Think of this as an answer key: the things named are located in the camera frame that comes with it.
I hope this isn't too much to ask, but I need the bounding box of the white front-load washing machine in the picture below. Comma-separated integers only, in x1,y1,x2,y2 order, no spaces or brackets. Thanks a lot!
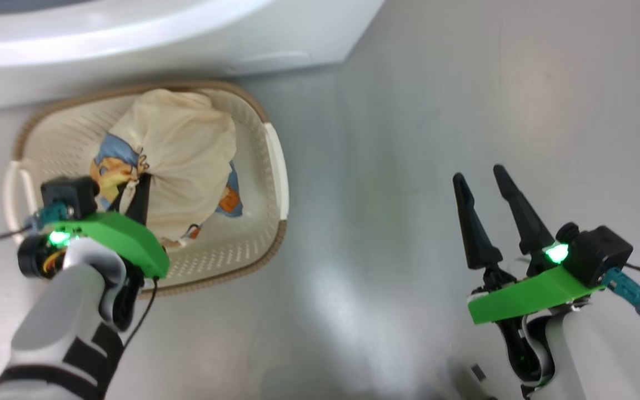
0,0,386,114

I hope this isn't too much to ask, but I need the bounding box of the teal camera cable plug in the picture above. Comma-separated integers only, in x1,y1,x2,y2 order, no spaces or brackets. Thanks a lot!
0,203,73,242
602,264,640,327

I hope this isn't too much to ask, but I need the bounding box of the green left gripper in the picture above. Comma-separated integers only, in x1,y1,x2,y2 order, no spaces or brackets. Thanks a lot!
51,173,171,279

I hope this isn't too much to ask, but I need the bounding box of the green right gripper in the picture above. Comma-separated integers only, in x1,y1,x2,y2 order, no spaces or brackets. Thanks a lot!
453,164,604,326

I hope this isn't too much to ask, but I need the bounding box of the teal right camera cable plug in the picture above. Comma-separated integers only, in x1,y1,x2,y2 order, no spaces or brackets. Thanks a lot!
602,264,640,327

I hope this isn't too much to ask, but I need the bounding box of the cream cloth garment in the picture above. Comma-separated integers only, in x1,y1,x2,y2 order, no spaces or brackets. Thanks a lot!
108,89,237,245

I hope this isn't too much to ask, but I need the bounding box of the blue bear print garment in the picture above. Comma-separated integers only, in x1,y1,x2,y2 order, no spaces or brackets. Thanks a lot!
89,132,244,241

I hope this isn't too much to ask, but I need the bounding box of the cream perforated laundry basket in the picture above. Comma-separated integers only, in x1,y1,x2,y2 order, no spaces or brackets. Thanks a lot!
2,81,290,298

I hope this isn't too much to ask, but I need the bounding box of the teal left camera cable plug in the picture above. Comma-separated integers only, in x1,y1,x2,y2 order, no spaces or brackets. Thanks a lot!
0,203,73,242

